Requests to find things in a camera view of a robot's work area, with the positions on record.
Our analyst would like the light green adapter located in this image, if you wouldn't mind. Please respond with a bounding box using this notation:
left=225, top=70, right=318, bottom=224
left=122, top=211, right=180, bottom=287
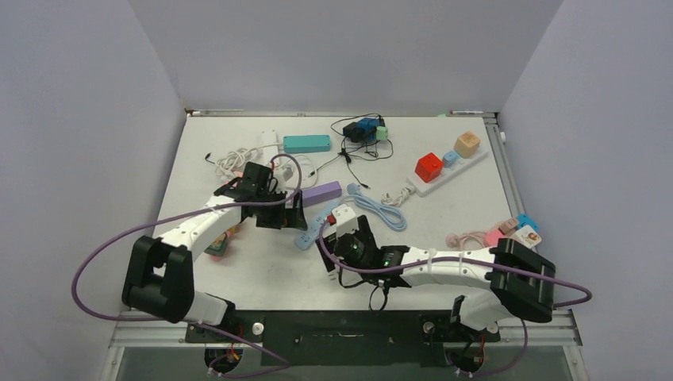
left=375, top=125, right=389, bottom=141

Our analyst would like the beige small plug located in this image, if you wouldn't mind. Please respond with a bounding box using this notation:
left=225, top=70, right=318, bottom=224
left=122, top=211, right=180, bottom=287
left=498, top=217, right=519, bottom=237

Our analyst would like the small white power strip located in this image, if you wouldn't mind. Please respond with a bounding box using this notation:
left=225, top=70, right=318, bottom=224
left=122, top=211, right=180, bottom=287
left=260, top=129, right=282, bottom=164

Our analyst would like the small blue adapter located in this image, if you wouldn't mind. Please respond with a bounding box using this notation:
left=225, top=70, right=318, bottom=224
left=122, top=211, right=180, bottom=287
left=442, top=150, right=461, bottom=168

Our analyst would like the teal power strip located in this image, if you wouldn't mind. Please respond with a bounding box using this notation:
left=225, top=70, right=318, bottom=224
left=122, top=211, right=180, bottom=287
left=283, top=134, right=332, bottom=154

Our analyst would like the light blue power strip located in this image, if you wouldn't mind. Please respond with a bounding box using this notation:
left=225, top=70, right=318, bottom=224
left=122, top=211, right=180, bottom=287
left=294, top=206, right=334, bottom=251

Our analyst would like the light blue cable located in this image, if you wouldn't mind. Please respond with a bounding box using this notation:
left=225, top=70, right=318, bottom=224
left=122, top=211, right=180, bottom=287
left=339, top=183, right=408, bottom=233

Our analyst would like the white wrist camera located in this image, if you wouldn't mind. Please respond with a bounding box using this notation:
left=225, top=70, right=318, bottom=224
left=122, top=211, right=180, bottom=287
left=274, top=164, right=296, bottom=183
left=327, top=204, right=359, bottom=238

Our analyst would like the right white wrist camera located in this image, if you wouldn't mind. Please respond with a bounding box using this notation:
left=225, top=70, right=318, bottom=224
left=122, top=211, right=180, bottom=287
left=327, top=204, right=359, bottom=238

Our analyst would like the black thin cable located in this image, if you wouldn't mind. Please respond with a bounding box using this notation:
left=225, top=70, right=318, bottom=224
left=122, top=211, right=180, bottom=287
left=308, top=113, right=394, bottom=191

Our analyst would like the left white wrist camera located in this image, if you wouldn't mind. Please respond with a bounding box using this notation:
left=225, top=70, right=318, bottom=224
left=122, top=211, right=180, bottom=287
left=274, top=164, right=296, bottom=183

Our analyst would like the white coiled cable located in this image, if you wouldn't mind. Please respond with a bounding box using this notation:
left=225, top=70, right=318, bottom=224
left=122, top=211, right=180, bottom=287
left=214, top=146, right=320, bottom=191

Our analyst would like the black power adapter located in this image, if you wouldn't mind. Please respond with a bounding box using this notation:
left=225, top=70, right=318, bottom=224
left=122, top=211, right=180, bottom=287
left=342, top=122, right=367, bottom=143

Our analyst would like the white picture cube adapter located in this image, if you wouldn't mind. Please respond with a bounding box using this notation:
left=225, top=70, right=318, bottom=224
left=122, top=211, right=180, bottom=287
left=510, top=225, right=542, bottom=249

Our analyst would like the long white power strip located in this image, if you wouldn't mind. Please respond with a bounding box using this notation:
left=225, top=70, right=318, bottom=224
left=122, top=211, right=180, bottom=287
left=406, top=148, right=489, bottom=197

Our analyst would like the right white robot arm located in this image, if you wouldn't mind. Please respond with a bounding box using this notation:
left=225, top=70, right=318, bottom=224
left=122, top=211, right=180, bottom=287
left=316, top=216, right=556, bottom=340

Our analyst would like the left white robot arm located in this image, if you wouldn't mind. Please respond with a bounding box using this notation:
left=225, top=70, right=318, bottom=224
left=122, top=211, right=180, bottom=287
left=121, top=163, right=308, bottom=341

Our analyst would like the blue small plug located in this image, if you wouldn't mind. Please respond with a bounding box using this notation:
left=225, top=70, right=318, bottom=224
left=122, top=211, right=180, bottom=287
left=516, top=214, right=540, bottom=232

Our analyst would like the purple power strip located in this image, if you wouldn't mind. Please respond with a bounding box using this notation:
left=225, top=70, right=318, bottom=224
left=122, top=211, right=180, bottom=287
left=302, top=181, right=343, bottom=207

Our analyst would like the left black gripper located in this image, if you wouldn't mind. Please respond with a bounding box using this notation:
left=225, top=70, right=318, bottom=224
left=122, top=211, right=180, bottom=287
left=256, top=189, right=306, bottom=230

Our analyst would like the pink square adapter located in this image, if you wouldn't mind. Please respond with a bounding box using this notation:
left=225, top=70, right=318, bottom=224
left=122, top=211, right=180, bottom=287
left=483, top=229, right=507, bottom=247

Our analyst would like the red cube adapter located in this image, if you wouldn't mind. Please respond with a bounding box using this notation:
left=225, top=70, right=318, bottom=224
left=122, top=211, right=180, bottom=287
left=414, top=152, right=444, bottom=183

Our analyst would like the tan cube adapter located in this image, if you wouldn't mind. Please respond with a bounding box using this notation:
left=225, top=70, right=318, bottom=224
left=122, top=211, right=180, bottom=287
left=453, top=131, right=481, bottom=159

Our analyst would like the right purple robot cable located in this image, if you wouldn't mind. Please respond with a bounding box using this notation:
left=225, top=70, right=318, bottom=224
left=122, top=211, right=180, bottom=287
left=317, top=221, right=593, bottom=310

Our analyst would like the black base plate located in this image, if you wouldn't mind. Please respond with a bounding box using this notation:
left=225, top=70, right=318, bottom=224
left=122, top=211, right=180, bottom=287
left=185, top=309, right=501, bottom=369

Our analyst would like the green picture adapter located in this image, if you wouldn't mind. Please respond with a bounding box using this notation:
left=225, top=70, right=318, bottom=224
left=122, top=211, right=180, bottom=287
left=203, top=234, right=229, bottom=258

